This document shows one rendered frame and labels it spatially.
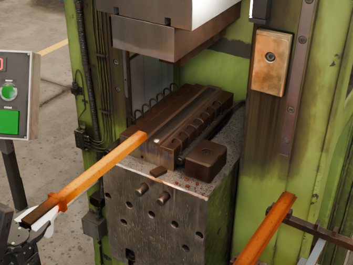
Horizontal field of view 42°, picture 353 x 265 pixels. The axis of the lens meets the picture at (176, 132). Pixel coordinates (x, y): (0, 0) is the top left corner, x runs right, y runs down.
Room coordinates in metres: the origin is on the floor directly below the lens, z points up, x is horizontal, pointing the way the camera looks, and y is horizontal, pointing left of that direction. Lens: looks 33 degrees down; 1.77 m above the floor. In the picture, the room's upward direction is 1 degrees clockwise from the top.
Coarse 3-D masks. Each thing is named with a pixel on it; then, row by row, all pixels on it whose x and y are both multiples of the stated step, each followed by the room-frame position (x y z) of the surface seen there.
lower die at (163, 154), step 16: (176, 96) 1.46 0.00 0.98; (192, 96) 1.44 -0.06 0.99; (224, 96) 1.44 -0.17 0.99; (160, 112) 1.33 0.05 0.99; (176, 112) 1.31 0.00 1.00; (192, 112) 1.32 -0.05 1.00; (208, 112) 1.33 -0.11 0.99; (128, 128) 1.24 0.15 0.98; (144, 128) 1.23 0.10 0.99; (176, 128) 1.22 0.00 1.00; (192, 128) 1.23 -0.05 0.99; (144, 144) 1.16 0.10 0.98; (160, 144) 1.13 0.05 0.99; (176, 144) 1.14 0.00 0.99; (160, 160) 1.13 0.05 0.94
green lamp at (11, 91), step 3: (3, 87) 1.28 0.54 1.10; (6, 87) 1.28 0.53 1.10; (9, 87) 1.28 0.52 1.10; (12, 87) 1.28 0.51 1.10; (3, 90) 1.28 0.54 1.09; (6, 90) 1.28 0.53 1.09; (9, 90) 1.28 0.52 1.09; (12, 90) 1.28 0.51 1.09; (3, 93) 1.28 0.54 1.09; (6, 93) 1.27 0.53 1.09; (9, 93) 1.27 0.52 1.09; (12, 93) 1.27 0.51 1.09; (3, 96) 1.27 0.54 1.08; (6, 96) 1.27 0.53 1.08; (9, 96) 1.27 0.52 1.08; (12, 96) 1.27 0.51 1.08
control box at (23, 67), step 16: (16, 64) 1.32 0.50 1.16; (32, 64) 1.32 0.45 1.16; (0, 80) 1.30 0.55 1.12; (16, 80) 1.30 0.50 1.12; (32, 80) 1.30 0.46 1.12; (0, 96) 1.27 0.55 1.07; (16, 96) 1.27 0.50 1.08; (32, 96) 1.28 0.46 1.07; (32, 112) 1.26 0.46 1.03; (32, 128) 1.24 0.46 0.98
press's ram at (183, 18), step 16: (96, 0) 1.23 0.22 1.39; (112, 0) 1.20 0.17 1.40; (128, 0) 1.18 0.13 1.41; (144, 0) 1.15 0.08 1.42; (160, 0) 1.13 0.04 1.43; (176, 0) 1.10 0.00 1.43; (192, 0) 1.08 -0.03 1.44; (208, 0) 1.15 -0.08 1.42; (224, 0) 1.24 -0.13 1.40; (240, 0) 1.33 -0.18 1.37; (128, 16) 1.18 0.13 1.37; (144, 16) 1.15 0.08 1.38; (160, 16) 1.13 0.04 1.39; (176, 16) 1.10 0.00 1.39; (192, 16) 1.08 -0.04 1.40; (208, 16) 1.15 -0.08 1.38
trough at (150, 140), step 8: (208, 88) 1.50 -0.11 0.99; (200, 96) 1.44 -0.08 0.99; (208, 96) 1.45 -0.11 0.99; (192, 104) 1.39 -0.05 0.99; (184, 112) 1.34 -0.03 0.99; (176, 120) 1.28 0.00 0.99; (160, 128) 1.22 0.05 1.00; (168, 128) 1.24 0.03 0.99; (152, 136) 1.18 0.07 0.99; (160, 136) 1.19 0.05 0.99; (152, 144) 1.15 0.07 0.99
